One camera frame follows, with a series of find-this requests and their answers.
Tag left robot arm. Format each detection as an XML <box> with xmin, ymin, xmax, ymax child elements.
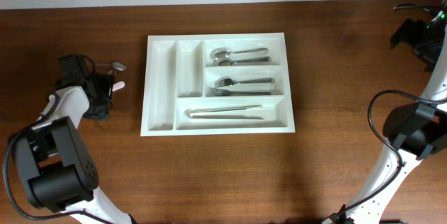
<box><xmin>2</xmin><ymin>74</ymin><xmax>135</xmax><ymax>223</ymax></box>

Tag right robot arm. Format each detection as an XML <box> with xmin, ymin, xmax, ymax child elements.
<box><xmin>324</xmin><ymin>1</ymin><xmax>446</xmax><ymax>223</ymax></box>

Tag metal fork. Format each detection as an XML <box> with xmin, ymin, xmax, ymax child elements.
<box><xmin>207</xmin><ymin>88</ymin><xmax>271</xmax><ymax>96</ymax></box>
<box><xmin>214</xmin><ymin>77</ymin><xmax>275</xmax><ymax>88</ymax></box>

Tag metal tongs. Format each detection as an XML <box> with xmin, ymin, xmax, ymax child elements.
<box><xmin>184</xmin><ymin>105</ymin><xmax>264</xmax><ymax>120</ymax></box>

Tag white plastic cutlery tray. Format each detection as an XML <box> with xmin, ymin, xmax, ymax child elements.
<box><xmin>140</xmin><ymin>33</ymin><xmax>295</xmax><ymax>137</ymax></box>

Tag large metal spoon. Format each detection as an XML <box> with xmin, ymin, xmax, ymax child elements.
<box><xmin>210</xmin><ymin>47</ymin><xmax>269</xmax><ymax>60</ymax></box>
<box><xmin>212</xmin><ymin>57</ymin><xmax>271</xmax><ymax>66</ymax></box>

